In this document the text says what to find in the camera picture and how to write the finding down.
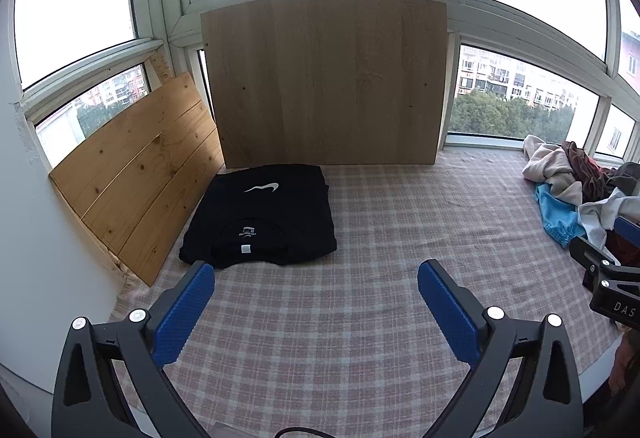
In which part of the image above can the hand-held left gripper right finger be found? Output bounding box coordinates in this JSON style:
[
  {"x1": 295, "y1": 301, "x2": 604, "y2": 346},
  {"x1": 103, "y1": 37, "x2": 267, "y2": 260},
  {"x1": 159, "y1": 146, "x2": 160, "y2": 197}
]
[{"x1": 417, "y1": 259, "x2": 585, "y2": 438}]

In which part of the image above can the black cable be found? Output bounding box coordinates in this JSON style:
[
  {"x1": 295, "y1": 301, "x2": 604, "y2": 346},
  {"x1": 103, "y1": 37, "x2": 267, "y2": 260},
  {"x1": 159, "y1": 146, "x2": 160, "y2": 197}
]
[{"x1": 272, "y1": 426, "x2": 322, "y2": 438}]

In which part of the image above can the white shirt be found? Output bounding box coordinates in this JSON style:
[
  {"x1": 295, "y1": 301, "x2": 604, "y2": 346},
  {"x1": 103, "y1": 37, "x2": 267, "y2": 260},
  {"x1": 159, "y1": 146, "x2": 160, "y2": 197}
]
[{"x1": 577, "y1": 195, "x2": 640, "y2": 260}]

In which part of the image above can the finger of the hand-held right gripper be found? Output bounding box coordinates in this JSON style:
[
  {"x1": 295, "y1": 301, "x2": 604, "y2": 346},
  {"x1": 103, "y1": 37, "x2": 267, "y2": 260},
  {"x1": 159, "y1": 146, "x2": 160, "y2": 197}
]
[
  {"x1": 614, "y1": 216, "x2": 640, "y2": 243},
  {"x1": 569, "y1": 236, "x2": 621, "y2": 271}
]

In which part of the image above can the large light wooden board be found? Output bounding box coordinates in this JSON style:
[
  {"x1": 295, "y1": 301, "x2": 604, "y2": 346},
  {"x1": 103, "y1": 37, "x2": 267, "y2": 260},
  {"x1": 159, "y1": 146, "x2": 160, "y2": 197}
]
[{"x1": 200, "y1": 0, "x2": 448, "y2": 170}]

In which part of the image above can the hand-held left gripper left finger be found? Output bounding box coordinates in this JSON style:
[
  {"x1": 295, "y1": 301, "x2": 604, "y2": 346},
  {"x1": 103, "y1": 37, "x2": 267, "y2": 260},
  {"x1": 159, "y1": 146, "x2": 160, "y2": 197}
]
[{"x1": 51, "y1": 260, "x2": 216, "y2": 438}]

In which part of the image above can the dark grey t-shirt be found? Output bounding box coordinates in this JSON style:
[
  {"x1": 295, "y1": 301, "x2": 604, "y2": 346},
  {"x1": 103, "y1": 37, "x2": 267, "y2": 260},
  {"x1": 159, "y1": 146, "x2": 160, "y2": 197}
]
[{"x1": 607, "y1": 162, "x2": 640, "y2": 195}]

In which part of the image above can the pink plaid blanket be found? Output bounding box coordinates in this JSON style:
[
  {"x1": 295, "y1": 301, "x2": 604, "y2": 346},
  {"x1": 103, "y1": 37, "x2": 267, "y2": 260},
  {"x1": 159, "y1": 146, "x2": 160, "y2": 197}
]
[{"x1": 110, "y1": 150, "x2": 626, "y2": 438}]

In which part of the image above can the pine plank board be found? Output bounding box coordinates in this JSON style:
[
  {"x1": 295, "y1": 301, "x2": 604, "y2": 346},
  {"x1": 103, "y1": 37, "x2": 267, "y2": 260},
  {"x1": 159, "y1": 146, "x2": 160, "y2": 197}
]
[{"x1": 49, "y1": 72, "x2": 226, "y2": 288}]

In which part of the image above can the beige knit sweater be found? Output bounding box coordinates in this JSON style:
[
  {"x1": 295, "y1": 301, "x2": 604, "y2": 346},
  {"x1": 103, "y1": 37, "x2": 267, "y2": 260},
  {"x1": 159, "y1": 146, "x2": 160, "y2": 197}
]
[{"x1": 522, "y1": 135, "x2": 585, "y2": 205}]

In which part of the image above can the blue garment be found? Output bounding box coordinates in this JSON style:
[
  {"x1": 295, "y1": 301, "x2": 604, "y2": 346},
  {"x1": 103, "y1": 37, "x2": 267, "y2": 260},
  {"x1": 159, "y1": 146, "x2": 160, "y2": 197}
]
[{"x1": 535, "y1": 183, "x2": 587, "y2": 250}]

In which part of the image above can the folded black t-shirt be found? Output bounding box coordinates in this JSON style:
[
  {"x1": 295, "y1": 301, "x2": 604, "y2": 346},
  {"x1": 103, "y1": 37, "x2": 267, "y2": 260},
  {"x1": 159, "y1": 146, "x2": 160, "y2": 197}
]
[{"x1": 178, "y1": 163, "x2": 338, "y2": 268}]

